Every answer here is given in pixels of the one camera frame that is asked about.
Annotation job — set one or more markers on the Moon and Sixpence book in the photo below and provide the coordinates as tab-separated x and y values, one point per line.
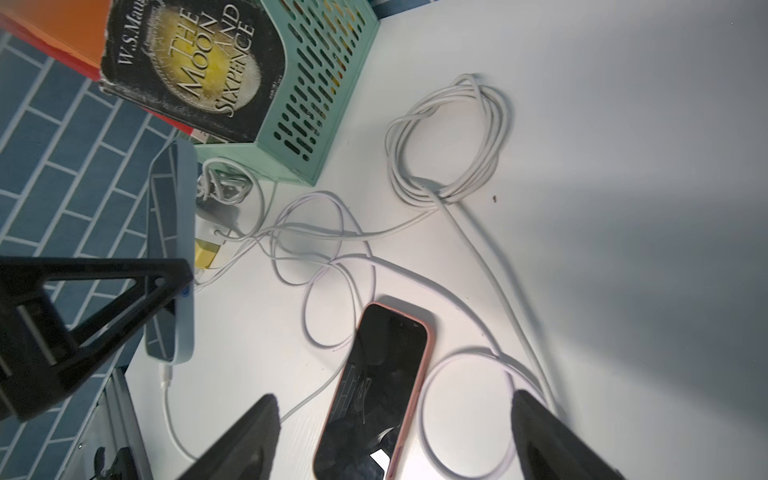
212	65

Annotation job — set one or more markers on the yellow charger plug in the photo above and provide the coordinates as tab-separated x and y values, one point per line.
205	253

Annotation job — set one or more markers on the red folder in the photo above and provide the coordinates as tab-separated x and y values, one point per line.
33	39

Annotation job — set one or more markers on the mint green perforated basket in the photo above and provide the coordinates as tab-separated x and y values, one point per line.
326	44

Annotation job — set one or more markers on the phone with pink case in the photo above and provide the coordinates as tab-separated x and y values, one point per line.
376	398

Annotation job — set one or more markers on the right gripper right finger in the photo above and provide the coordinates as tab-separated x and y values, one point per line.
548	449

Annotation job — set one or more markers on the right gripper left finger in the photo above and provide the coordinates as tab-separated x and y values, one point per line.
247	450

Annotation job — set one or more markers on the phone with light blue case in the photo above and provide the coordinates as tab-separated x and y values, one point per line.
170	229

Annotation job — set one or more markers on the orange folder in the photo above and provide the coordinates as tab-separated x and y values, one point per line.
75	27

